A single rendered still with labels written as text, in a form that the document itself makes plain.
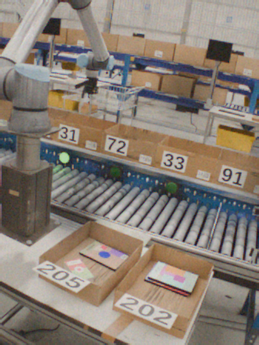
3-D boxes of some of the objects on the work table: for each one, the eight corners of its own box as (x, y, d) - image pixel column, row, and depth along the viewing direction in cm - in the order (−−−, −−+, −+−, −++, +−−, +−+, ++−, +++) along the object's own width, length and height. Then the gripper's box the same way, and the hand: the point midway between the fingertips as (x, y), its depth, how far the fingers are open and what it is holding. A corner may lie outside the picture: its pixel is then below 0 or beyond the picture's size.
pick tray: (110, 309, 123) (114, 289, 120) (149, 259, 157) (153, 241, 153) (183, 340, 114) (190, 320, 110) (209, 282, 147) (215, 263, 143)
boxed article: (77, 287, 131) (77, 280, 130) (63, 268, 141) (64, 261, 140) (92, 283, 135) (93, 276, 133) (79, 265, 145) (79, 258, 143)
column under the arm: (29, 247, 151) (31, 179, 139) (-13, 227, 160) (-14, 162, 148) (62, 224, 174) (66, 163, 162) (21, 208, 182) (24, 149, 170)
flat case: (190, 295, 134) (191, 292, 134) (146, 279, 140) (147, 276, 140) (198, 277, 146) (199, 274, 145) (158, 262, 152) (158, 259, 152)
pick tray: (37, 276, 133) (37, 256, 130) (88, 237, 166) (90, 219, 163) (98, 308, 123) (100, 287, 119) (141, 259, 156) (145, 241, 152)
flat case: (115, 272, 144) (115, 269, 143) (78, 254, 151) (79, 252, 151) (130, 258, 155) (131, 255, 154) (95, 242, 163) (95, 239, 162)
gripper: (92, 78, 226) (88, 108, 234) (102, 77, 241) (99, 105, 249) (81, 76, 228) (77, 106, 236) (92, 75, 243) (88, 103, 251)
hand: (85, 104), depth 243 cm, fingers open, 10 cm apart
